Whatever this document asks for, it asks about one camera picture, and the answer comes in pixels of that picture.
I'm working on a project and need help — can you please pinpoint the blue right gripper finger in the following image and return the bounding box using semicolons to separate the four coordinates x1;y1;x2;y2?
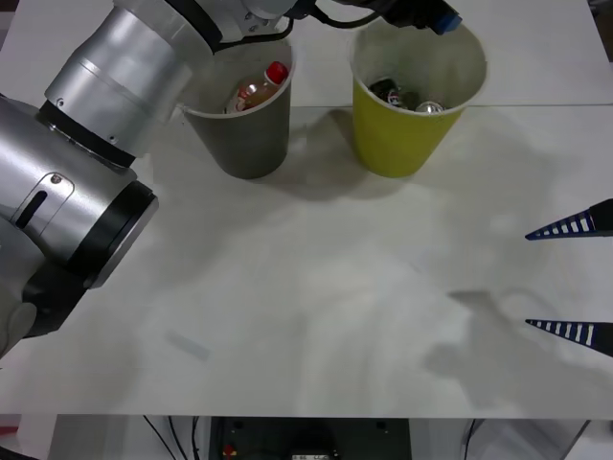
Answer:
524;318;613;359
524;197;613;242

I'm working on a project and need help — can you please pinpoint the red-capped plastic bottle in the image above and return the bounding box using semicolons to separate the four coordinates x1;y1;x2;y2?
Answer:
224;60;290;114

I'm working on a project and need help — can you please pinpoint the grey plastic waste bin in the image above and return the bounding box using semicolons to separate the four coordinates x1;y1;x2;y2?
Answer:
174;38;297;181

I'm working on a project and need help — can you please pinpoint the black cable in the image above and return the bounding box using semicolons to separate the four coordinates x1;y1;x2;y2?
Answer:
142;415;167;460
190;415;203;460

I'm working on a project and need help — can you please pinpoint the black robot torso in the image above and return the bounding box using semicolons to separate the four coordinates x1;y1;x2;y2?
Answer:
209;415;414;460

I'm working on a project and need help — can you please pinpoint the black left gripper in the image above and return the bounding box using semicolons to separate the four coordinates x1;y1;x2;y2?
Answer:
377;0;464;36

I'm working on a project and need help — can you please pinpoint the yellow-green plastic waste bin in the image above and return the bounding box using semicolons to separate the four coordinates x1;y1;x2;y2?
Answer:
347;18;489;180

